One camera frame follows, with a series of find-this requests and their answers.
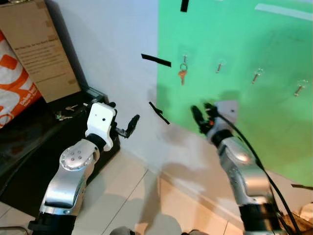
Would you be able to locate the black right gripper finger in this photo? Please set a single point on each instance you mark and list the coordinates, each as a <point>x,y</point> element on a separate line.
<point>208,107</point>
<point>197,118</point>

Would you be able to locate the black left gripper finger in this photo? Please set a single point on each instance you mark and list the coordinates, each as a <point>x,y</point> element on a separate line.
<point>128,134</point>
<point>134,122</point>

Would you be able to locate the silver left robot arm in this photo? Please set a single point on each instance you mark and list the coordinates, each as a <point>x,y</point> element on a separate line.
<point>68,181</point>

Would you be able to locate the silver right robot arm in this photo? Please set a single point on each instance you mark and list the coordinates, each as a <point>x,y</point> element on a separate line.
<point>247,176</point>

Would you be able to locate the silver keys bunch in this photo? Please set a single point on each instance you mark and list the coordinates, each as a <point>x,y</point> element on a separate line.
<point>63,116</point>

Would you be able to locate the thin black tape strip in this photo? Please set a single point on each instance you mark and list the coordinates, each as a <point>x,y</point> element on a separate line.
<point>159,113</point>

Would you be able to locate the long black tape strip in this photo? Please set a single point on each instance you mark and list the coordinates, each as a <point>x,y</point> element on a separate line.
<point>156,60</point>

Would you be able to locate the black cabinet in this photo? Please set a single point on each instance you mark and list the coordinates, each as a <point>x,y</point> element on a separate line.
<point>29,152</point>

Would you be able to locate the grey robot left foot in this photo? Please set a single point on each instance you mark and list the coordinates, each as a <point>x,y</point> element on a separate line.
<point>123,231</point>

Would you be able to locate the grey robot foot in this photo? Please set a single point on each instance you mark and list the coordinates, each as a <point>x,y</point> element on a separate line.
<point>193,232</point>
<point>123,231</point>

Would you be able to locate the short black tape strip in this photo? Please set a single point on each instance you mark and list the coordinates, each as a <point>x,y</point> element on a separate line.
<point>184,5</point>

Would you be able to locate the dark tape strip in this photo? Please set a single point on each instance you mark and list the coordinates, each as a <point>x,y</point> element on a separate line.
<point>303,186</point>

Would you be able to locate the grey robot right foot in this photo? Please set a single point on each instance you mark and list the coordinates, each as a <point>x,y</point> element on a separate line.
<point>193,232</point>

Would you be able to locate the orange and white bag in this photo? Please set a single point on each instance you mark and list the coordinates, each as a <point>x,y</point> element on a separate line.
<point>14,88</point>

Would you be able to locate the brown cardboard box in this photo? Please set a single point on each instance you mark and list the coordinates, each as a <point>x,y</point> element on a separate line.
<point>36,49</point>

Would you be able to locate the white tape strip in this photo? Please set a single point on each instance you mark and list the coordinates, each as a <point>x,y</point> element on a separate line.
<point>283,11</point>

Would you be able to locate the silver metal rod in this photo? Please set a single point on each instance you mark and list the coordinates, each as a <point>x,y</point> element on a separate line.
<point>12,227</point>

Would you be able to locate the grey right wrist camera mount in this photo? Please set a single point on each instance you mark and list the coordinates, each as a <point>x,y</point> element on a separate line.
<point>227,111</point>

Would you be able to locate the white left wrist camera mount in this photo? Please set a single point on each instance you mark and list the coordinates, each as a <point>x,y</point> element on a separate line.
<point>100,117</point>

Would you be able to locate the clear adhesive wall hook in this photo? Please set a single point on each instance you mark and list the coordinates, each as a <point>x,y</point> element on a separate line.
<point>301,86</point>
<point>184,55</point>
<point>257,73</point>
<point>220,64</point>

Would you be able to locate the green wall board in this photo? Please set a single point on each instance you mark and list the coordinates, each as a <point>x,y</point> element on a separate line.
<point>254,44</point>

